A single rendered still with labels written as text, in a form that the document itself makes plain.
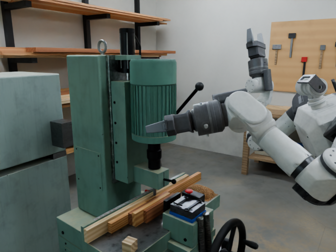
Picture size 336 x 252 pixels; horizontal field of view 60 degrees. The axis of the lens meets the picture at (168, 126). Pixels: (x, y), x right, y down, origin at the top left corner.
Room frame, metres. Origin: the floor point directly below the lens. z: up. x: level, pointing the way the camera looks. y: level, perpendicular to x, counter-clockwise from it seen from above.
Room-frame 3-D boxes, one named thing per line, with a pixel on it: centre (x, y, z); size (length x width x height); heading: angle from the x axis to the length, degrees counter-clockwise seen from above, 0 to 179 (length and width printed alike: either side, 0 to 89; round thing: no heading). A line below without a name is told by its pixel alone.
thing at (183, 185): (1.16, 0.02, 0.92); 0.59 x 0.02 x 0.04; 142
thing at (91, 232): (1.10, 0.09, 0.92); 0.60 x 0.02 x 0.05; 142
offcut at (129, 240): (0.83, 0.12, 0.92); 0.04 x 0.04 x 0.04; 62
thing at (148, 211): (1.06, 0.03, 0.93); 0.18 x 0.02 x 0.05; 142
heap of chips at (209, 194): (1.23, -0.15, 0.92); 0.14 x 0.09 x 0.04; 52
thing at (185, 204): (0.97, -0.08, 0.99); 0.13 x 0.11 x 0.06; 142
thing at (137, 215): (1.05, 0.06, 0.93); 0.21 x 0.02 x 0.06; 142
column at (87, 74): (1.29, 0.28, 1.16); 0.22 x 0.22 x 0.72; 52
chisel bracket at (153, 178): (1.13, 0.07, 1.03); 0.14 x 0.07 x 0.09; 52
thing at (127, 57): (1.20, 0.16, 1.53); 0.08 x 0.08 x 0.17; 52
